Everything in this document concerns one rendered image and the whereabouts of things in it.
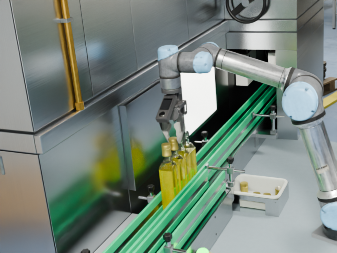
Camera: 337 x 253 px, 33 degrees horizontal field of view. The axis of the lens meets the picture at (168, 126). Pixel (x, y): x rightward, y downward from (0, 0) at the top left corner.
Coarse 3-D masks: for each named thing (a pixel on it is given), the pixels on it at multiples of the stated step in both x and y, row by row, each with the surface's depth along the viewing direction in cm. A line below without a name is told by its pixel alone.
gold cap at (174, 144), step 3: (171, 138) 216; (174, 138) 216; (171, 141) 215; (174, 141) 215; (171, 144) 215; (174, 144) 215; (177, 144) 216; (171, 147) 216; (174, 147) 216; (177, 147) 216; (171, 150) 216; (174, 150) 216
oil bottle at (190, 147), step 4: (188, 144) 227; (192, 144) 228; (188, 148) 226; (192, 148) 227; (192, 152) 227; (192, 156) 228; (192, 160) 228; (196, 160) 232; (192, 164) 228; (196, 164) 232; (192, 168) 229; (196, 168) 232; (192, 172) 229; (196, 172) 233; (192, 176) 230
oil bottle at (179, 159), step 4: (172, 156) 217; (176, 156) 217; (180, 156) 218; (176, 160) 216; (180, 160) 217; (180, 164) 217; (184, 164) 220; (180, 168) 217; (184, 168) 221; (180, 172) 218; (184, 172) 221; (180, 176) 218; (184, 176) 221; (180, 180) 218; (184, 180) 222; (180, 184) 219; (184, 184) 222; (180, 188) 220
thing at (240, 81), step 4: (240, 52) 322; (244, 52) 321; (252, 52) 325; (268, 52) 308; (272, 52) 307; (248, 56) 319; (252, 56) 326; (268, 56) 309; (272, 56) 308; (268, 60) 309; (272, 60) 308; (236, 76) 323; (240, 76) 322; (236, 80) 324; (240, 80) 323; (244, 80) 322; (248, 80) 322; (252, 80) 329; (236, 84) 325; (240, 84) 324; (244, 84) 323; (248, 84) 323
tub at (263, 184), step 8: (240, 176) 254; (248, 176) 253; (256, 176) 252; (264, 176) 251; (248, 184) 254; (256, 184) 253; (264, 184) 251; (272, 184) 250; (280, 184) 248; (240, 192) 239; (248, 192) 254; (264, 192) 252; (272, 192) 251; (280, 192) 236
